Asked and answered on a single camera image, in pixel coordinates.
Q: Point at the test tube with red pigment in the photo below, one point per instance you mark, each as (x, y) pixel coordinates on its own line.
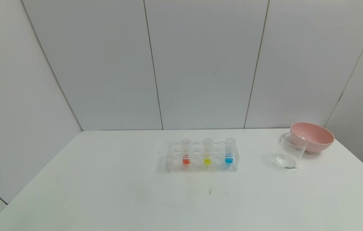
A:
(186, 158)

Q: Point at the test tube with blue pigment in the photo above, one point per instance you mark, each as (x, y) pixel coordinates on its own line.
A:
(229, 158)

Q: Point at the test tube with yellow pigment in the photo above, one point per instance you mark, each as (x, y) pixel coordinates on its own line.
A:
(207, 158)

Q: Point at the clear plastic test tube rack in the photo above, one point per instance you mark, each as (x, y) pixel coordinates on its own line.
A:
(197, 166)

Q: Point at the clear glass beaker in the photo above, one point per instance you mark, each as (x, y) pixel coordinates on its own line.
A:
(289, 154)

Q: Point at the pink bowl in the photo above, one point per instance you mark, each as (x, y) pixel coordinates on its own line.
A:
(316, 141)

